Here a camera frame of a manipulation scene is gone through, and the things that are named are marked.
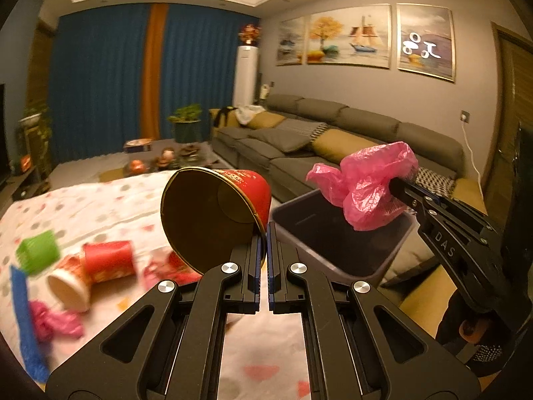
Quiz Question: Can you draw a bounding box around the pink plastic bag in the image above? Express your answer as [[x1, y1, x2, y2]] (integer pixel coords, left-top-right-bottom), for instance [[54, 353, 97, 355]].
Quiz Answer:
[[29, 300, 85, 343], [306, 141, 419, 231]]

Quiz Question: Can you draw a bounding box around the red paper cup gold rim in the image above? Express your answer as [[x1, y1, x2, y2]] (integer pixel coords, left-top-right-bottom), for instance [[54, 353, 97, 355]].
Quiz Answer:
[[160, 167, 271, 275]]

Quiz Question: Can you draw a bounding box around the cream red paper bowl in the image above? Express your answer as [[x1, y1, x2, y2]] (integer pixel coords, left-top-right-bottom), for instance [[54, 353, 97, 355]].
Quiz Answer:
[[47, 255, 92, 312]]

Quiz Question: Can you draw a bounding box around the blue foam net sleeve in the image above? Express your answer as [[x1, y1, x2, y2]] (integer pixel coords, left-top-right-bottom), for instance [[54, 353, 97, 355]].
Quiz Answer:
[[10, 265, 50, 384]]

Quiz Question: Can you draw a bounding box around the dark grey trash bin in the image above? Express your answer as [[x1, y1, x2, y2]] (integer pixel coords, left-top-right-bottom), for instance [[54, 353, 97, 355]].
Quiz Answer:
[[271, 190, 415, 286]]

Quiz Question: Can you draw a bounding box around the houndstooth pillow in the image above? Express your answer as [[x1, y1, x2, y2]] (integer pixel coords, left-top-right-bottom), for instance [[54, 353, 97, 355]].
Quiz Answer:
[[415, 167, 455, 198]]

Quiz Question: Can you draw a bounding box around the red crumpled wrapper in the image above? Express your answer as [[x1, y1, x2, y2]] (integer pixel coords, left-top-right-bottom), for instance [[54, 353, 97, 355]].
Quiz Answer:
[[140, 247, 202, 290]]

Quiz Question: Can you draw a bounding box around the yellow sofa cushion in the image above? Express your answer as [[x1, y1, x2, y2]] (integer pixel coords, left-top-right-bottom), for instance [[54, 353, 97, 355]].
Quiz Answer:
[[312, 129, 376, 163]]

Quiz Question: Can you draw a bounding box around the red paper cup lying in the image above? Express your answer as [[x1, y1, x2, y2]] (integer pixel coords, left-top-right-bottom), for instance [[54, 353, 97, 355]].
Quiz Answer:
[[80, 241, 136, 284]]

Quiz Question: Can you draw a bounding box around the grey sectional sofa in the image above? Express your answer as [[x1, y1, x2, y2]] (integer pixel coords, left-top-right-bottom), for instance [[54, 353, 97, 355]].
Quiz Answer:
[[212, 94, 485, 210]]

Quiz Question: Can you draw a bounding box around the patterned white table cloth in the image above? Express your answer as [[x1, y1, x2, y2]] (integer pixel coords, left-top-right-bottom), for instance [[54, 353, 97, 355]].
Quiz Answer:
[[1, 172, 311, 399]]

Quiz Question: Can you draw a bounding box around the right painting with glare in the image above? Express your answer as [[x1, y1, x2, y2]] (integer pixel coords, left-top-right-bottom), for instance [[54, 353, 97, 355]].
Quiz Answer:
[[397, 3, 455, 83]]

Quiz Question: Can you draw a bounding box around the potted green plant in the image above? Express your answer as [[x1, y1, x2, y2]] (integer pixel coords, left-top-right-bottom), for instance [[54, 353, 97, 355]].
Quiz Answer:
[[167, 103, 202, 144]]

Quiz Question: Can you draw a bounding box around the sailboat tree painting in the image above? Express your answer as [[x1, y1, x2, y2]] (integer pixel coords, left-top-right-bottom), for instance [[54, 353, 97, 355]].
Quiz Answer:
[[305, 4, 391, 69]]

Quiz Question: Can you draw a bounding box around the small left landscape painting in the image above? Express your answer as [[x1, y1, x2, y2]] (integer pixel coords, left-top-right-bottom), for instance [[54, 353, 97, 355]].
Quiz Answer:
[[276, 17, 305, 66]]

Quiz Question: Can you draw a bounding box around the green foam net sleeve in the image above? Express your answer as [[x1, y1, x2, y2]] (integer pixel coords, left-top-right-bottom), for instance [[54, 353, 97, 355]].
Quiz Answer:
[[15, 230, 61, 275]]

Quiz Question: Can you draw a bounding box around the orange curtain strip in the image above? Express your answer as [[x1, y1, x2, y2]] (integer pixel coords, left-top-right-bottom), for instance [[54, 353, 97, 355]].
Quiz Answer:
[[139, 4, 169, 139]]

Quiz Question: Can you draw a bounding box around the white standing air conditioner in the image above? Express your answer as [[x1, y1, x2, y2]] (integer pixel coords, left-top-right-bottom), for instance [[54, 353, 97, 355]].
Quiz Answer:
[[232, 46, 259, 107]]

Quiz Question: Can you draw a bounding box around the blue curtain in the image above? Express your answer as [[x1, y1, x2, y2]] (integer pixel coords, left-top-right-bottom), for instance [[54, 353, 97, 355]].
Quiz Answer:
[[48, 4, 259, 163]]

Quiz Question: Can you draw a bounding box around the flower decoration on conditioner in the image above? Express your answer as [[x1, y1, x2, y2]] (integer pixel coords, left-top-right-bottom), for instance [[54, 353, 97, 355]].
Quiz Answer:
[[239, 24, 261, 46]]

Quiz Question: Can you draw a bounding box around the plant on stand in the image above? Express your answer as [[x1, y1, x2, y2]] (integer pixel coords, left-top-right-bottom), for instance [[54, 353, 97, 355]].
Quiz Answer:
[[19, 102, 52, 180]]

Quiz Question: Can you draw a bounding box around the white charging cable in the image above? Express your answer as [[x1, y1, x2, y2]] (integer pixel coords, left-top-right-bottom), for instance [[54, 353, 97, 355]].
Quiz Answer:
[[460, 115, 486, 201]]

